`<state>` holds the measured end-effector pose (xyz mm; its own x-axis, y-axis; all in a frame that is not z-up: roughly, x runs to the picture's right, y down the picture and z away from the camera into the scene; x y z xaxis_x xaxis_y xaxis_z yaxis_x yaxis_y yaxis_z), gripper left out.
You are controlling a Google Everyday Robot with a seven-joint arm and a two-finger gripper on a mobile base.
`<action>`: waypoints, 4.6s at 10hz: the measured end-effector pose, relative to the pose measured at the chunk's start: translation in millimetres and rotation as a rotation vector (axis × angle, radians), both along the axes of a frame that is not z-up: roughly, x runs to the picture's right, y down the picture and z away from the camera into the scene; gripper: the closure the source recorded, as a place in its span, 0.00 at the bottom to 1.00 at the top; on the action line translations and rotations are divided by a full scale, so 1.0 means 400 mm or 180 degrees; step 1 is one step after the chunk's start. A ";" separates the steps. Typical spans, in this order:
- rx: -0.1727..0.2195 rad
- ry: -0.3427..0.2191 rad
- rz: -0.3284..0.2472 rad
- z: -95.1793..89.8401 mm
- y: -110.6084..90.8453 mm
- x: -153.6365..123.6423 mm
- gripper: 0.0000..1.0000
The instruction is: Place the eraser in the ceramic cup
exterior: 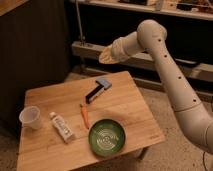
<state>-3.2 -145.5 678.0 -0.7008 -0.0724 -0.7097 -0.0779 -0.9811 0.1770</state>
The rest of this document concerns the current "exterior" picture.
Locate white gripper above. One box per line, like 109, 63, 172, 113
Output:
98, 37, 131, 65

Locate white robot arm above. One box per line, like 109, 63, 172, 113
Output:
99, 20, 213, 154

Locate green ceramic bowl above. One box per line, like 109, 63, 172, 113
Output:
88, 119, 126, 157

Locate translucent plastic cup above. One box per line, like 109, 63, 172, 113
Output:
19, 106, 42, 130

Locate metal shelf rack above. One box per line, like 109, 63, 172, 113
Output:
67, 0, 213, 93

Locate orange carrot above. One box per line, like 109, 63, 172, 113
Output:
80, 104, 90, 129

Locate dark cabinet with wooden top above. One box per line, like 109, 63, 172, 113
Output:
0, 0, 70, 134

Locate wooden table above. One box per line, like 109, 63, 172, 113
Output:
17, 71, 165, 171

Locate white tube of cream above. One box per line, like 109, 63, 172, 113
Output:
49, 112, 74, 143

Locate black handle on shelf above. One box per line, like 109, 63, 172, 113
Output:
175, 59, 198, 66

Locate black cable on floor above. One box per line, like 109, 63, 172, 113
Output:
201, 151, 209, 171

